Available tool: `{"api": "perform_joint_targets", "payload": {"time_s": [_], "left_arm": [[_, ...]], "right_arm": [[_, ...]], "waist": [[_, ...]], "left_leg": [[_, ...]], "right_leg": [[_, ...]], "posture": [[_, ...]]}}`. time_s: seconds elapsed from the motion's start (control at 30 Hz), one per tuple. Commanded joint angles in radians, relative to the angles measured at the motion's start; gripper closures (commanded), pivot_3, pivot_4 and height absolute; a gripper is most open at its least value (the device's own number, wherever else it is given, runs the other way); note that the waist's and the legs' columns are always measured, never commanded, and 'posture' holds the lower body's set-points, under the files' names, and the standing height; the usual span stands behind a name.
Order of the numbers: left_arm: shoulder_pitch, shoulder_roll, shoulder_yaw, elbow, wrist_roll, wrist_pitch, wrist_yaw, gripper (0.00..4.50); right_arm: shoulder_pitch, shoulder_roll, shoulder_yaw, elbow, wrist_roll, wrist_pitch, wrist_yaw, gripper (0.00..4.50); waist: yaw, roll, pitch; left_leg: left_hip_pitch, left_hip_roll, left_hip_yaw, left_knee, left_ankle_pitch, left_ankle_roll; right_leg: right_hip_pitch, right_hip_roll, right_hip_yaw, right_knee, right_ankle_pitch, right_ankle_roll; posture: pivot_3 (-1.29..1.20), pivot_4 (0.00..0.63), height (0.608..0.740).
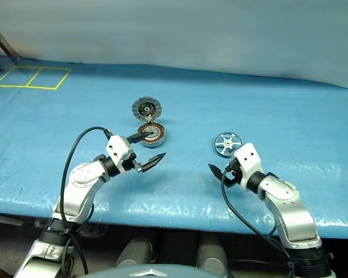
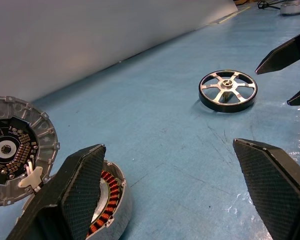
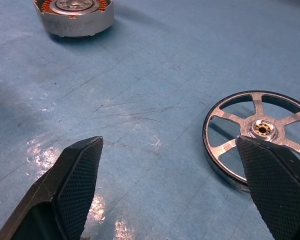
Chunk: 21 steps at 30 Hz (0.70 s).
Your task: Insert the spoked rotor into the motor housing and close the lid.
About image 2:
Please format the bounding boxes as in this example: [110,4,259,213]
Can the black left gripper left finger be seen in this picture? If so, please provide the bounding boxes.
[6,143,107,240]

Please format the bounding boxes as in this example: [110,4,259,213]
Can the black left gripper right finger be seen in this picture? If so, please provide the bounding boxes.
[232,137,300,240]

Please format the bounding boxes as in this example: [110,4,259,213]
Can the silver stator housing copper windings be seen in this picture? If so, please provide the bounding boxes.
[14,161,134,240]

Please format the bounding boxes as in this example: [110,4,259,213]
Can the silver spoked rotor black rim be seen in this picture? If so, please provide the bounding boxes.
[198,69,258,114]

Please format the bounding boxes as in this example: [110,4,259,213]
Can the silver motor rotor disc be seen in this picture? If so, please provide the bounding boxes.
[0,95,61,208]

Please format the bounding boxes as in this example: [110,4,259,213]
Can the silver round machine part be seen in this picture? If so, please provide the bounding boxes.
[279,0,300,16]

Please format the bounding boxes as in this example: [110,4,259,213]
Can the yellow tape strip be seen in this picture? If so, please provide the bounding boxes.
[216,6,252,25]

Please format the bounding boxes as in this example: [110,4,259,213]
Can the white foam backdrop sheet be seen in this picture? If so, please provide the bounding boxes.
[0,0,240,106]

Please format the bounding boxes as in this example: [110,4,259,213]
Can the white wire connector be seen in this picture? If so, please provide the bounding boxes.
[17,159,44,193]

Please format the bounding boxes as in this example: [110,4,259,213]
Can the black cable on floor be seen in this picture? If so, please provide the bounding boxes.
[256,0,282,10]

